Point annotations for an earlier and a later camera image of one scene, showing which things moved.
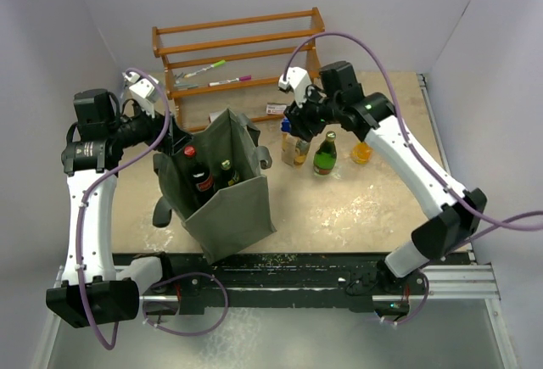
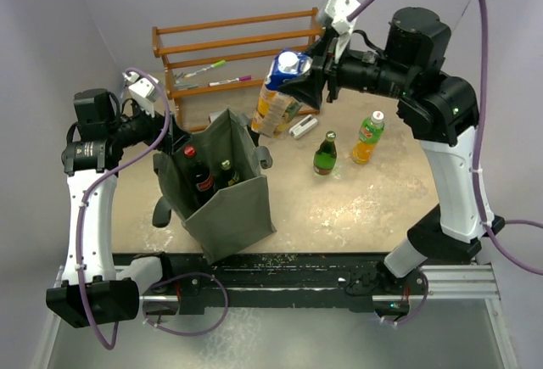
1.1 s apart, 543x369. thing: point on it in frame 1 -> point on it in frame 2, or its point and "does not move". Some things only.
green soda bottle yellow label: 228,176 does not move
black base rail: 190,282 does not move
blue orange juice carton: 293,149 -> 276,109
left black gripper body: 141,128 does not move
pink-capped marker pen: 242,78 does not move
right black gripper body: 312,117 -> 363,71
